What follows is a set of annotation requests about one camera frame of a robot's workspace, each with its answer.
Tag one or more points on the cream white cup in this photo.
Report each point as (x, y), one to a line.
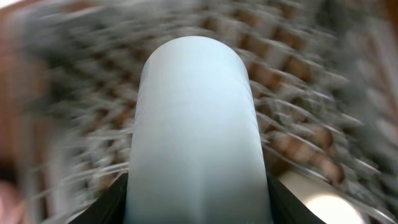
(321, 200)

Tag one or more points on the blue cup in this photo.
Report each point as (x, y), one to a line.
(196, 152)

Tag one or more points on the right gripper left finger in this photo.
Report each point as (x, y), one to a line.
(109, 208)

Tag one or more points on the grey dishwasher rack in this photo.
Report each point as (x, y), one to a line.
(313, 95)

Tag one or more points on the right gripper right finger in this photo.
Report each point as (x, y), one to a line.
(286, 208)

